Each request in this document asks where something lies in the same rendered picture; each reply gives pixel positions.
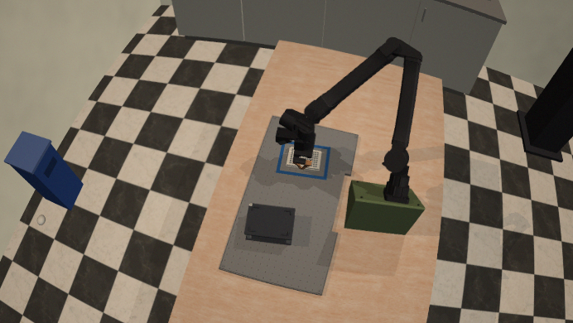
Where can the blue tape rectangle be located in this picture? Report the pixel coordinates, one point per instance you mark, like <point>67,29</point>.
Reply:
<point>305,175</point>

